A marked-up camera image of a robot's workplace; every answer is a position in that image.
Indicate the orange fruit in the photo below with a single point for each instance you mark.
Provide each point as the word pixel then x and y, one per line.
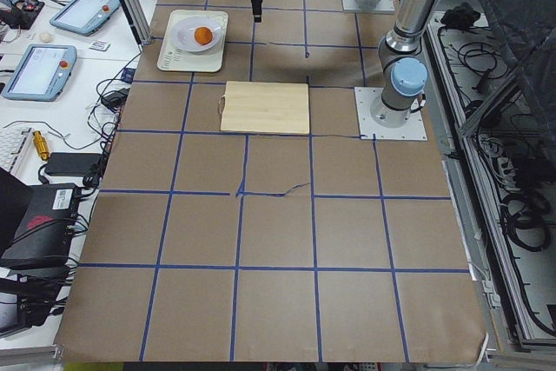
pixel 203 35

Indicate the white round plate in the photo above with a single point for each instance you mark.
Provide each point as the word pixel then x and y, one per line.
pixel 182 33

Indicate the cream bear tray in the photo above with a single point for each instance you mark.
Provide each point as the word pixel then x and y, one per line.
pixel 172 59

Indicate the bamboo cutting board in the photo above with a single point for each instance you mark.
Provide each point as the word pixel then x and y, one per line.
pixel 265 108

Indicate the small printed card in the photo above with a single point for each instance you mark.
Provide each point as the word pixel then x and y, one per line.
pixel 100 46

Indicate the far blue teach pendant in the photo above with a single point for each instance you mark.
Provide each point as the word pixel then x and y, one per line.
pixel 84 17

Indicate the blue teach pendant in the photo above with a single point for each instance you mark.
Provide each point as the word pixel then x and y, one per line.
pixel 84 17
pixel 41 74

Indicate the beige round ball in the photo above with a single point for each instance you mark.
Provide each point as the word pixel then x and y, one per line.
pixel 46 37

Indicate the near blue teach pendant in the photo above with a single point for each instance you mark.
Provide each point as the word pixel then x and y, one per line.
pixel 41 74

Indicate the gold metal cylinder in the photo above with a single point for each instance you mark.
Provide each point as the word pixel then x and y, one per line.
pixel 41 145

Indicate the black laptop charger brick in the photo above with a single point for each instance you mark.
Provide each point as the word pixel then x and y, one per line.
pixel 71 164

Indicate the black electronics box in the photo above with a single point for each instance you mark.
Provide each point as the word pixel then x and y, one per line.
pixel 35 224

